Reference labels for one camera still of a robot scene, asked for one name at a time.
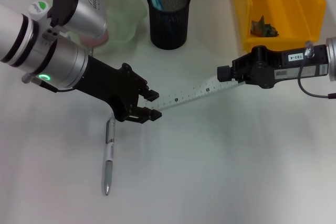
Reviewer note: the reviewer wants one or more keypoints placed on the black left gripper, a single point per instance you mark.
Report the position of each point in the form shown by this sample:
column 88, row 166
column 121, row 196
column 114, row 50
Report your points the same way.
column 113, row 90

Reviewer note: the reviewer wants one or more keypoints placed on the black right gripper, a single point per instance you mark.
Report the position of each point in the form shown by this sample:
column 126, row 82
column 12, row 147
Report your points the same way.
column 288, row 64

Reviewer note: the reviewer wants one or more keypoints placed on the transparent plastic ruler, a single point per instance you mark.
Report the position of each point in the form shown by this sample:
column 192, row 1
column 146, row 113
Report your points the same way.
column 189, row 94

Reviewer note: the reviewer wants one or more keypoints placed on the green plastic wrapper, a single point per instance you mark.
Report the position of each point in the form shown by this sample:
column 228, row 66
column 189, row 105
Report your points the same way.
column 262, row 28

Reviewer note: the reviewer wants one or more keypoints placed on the silver ballpoint pen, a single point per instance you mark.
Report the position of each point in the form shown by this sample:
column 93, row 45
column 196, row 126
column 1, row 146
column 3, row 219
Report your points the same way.
column 109, row 155

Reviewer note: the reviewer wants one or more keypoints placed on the clear bottle with green label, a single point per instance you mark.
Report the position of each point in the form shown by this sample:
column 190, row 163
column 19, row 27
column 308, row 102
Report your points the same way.
column 38, row 7

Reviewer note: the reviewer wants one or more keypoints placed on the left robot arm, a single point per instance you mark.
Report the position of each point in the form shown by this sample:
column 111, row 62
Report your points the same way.
column 52, row 58

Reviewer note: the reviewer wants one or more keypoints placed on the black mesh pen holder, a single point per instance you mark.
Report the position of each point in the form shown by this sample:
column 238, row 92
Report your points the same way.
column 168, row 30

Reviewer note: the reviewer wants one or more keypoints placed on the yellow plastic bin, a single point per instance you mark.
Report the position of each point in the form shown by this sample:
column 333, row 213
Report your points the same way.
column 283, row 11

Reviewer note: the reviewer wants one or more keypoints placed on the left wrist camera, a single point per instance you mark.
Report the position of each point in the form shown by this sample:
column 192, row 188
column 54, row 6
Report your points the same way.
column 84, row 6

